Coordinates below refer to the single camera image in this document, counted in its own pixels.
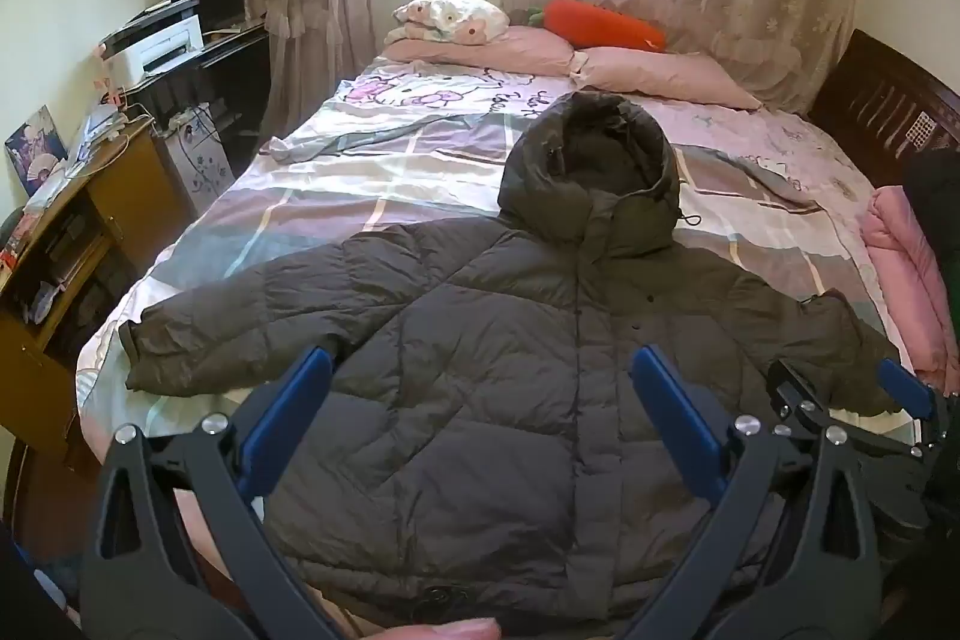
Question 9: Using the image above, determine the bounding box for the folded pink blanket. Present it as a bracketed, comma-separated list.
[861, 186, 955, 380]

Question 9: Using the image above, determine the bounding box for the black desk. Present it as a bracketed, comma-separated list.
[124, 21, 272, 221]

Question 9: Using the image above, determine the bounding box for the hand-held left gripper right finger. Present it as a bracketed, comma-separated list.
[622, 344, 905, 640]

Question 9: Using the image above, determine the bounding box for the white floral bag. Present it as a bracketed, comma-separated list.
[161, 104, 230, 218]

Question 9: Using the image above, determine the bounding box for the floral pillow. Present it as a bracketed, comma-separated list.
[394, 0, 512, 46]

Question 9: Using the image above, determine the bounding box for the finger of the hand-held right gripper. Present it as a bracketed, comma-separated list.
[766, 359, 925, 462]
[876, 356, 952, 455]

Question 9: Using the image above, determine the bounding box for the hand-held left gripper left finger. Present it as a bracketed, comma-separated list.
[79, 346, 346, 640]

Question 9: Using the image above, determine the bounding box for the pink pillow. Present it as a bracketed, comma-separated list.
[570, 46, 763, 111]
[384, 25, 577, 76]

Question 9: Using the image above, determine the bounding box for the wooden desk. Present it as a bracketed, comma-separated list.
[0, 119, 190, 461]

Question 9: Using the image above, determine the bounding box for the dark wooden headboard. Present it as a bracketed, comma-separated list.
[806, 29, 960, 185]

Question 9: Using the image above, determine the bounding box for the dark olive puffer jacket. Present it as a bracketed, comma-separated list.
[120, 91, 905, 633]

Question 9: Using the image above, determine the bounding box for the patterned pastel bed sheet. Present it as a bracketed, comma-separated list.
[75, 51, 927, 640]

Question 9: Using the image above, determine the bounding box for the person's left hand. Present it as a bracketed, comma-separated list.
[388, 617, 505, 640]

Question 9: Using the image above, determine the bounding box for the orange carrot plush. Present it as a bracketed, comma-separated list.
[525, 0, 668, 53]

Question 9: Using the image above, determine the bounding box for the white printer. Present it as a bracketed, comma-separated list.
[101, 14, 205, 88]

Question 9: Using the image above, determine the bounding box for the photo frame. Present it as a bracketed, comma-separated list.
[4, 106, 70, 196]

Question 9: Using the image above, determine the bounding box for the papers pile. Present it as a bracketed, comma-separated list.
[66, 98, 152, 170]

